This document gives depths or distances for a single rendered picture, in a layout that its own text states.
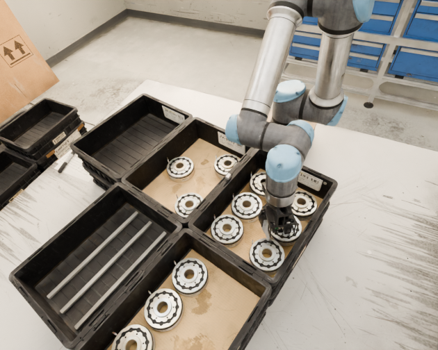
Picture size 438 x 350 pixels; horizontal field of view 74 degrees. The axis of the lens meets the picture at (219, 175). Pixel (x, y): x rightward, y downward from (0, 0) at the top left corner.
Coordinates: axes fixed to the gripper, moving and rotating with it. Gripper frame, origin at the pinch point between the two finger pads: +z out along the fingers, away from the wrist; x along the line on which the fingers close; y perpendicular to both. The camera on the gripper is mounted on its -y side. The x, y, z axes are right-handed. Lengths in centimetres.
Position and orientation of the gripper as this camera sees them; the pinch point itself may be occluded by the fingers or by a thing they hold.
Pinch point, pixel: (274, 228)
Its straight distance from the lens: 94.4
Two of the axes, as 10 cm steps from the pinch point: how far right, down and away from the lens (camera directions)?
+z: 1.0, 6.4, 7.6
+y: 1.3, 7.5, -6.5
